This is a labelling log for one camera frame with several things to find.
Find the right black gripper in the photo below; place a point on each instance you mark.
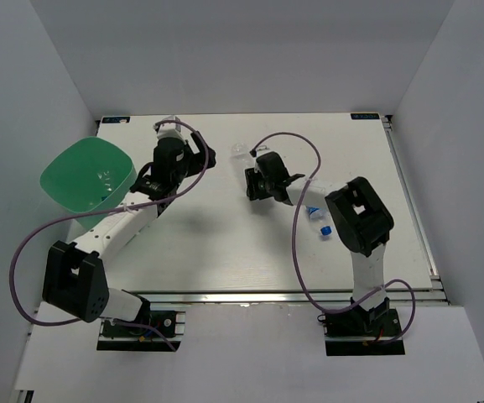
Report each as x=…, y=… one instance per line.
x=252, y=191

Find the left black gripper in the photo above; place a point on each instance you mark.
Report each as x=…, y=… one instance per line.
x=197, y=164

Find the clear bottle without label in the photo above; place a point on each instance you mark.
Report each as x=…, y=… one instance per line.
x=241, y=158

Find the blue label bottle white cap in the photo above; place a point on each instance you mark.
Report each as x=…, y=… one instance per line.
x=105, y=179

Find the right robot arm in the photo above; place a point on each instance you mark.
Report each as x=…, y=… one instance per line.
x=359, y=217

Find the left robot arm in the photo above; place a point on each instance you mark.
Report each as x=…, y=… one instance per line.
x=75, y=280

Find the green plastic bin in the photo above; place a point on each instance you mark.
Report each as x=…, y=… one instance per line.
x=71, y=178

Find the left blue table sticker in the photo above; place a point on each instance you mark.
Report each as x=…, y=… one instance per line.
x=115, y=120

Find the blue table sticker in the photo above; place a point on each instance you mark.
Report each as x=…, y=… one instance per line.
x=365, y=116
x=115, y=120

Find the right blue table sticker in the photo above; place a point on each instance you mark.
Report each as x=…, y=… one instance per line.
x=365, y=116

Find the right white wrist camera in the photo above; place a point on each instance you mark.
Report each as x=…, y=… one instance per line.
x=257, y=152

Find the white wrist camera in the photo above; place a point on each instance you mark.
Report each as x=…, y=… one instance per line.
x=257, y=152
x=169, y=132

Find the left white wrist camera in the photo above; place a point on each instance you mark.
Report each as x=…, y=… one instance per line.
x=169, y=132

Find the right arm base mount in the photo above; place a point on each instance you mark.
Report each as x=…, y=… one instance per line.
x=360, y=333

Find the aluminium table frame rail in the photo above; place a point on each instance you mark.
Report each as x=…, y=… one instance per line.
x=214, y=245

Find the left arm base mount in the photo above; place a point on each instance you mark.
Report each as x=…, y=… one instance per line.
x=162, y=331

